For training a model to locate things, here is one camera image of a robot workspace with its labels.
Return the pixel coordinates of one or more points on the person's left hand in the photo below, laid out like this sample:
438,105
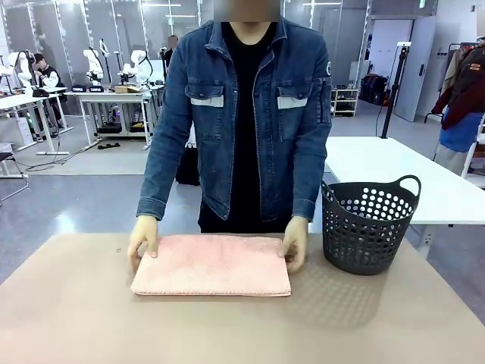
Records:
295,237

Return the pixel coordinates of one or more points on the person's right hand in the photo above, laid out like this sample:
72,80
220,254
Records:
146,235

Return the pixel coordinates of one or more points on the pink terry towel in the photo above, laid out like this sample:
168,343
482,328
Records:
212,265

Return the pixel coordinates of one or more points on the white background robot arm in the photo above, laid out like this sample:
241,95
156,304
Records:
138,68
93,64
17,68

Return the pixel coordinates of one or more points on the person's right forearm denim sleeve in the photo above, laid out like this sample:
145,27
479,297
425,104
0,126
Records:
155,187

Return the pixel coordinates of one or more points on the dark grey perforated laundry basket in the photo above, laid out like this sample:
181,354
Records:
363,242

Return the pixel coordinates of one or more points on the black bag on floor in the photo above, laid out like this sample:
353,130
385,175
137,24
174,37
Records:
188,167

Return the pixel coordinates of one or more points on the black power strip on floor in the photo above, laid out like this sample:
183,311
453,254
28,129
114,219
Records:
109,145

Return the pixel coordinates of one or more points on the white rectangular table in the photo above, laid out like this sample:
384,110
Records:
382,159

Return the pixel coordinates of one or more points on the person in denim jacket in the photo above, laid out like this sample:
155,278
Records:
246,113

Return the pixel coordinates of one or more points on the white desk with robot arms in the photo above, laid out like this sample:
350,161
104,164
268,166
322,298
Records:
113,96

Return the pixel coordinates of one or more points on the white shoe shelf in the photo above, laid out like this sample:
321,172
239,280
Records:
346,102

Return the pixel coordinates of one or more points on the flat cardboard box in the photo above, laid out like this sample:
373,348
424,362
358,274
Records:
127,89

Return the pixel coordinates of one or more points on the black case with white print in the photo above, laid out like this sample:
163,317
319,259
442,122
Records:
96,88
79,88

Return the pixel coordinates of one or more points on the black office chair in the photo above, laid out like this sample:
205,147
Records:
9,159

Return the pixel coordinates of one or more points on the black tripod pole with sensor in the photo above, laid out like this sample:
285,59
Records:
391,102

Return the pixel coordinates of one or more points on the black suitcase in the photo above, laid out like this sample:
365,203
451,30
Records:
373,89

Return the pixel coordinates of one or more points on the white height-adjustable desk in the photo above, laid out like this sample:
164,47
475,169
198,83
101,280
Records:
22,100

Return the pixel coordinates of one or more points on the standing person in black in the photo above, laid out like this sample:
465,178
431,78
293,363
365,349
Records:
168,53

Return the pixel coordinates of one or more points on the seated person in varsity jacket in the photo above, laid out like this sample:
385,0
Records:
48,77

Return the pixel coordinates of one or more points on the blue garment on rack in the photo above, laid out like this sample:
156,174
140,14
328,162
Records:
460,132

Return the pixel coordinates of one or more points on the maroon jacket on rack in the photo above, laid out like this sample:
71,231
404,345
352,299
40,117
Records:
468,87

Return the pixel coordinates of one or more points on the beige coat on rack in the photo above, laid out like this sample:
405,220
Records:
452,70

